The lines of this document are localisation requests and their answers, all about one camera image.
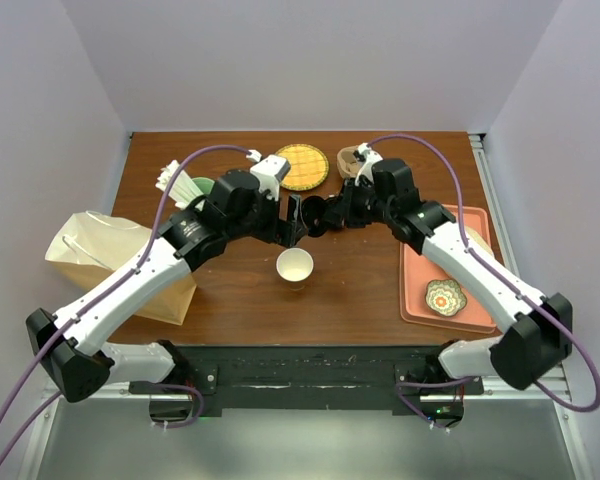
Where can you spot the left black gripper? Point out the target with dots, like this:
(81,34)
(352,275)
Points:
(285,233)

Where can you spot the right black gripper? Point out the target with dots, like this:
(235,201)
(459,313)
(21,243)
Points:
(343,211)

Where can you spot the black coffee cup lid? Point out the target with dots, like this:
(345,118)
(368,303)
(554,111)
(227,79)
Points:
(313,208)

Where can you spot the brown paper coffee cup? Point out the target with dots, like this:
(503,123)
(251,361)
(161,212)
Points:
(294,266)

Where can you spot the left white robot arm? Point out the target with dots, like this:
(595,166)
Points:
(72,344)

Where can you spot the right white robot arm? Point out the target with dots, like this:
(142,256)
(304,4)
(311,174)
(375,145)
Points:
(534,327)

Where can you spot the yellow woven coaster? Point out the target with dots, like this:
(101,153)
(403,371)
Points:
(309,167)

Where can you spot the cardboard cup carrier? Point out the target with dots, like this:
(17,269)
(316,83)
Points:
(347,164)

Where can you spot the green straw holder cup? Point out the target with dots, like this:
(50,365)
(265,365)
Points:
(202,187)

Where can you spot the pink plastic tray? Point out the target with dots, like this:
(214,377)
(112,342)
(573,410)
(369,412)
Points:
(416,272)

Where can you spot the white wrapped straws bundle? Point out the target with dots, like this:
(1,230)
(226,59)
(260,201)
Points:
(167,174)

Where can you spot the floral patterned small dish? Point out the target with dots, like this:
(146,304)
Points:
(445,297)

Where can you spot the white square bowl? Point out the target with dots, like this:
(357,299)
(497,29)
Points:
(476,238)

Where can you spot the brown paper bag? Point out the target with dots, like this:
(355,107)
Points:
(90,246)

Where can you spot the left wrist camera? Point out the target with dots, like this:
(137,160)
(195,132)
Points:
(269,170)

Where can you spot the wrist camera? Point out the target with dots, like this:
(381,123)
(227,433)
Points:
(269,170)
(366,157)

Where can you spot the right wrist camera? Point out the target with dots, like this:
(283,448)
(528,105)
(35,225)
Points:
(366,157)

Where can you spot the aluminium frame rail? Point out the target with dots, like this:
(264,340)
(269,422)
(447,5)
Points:
(38,439)

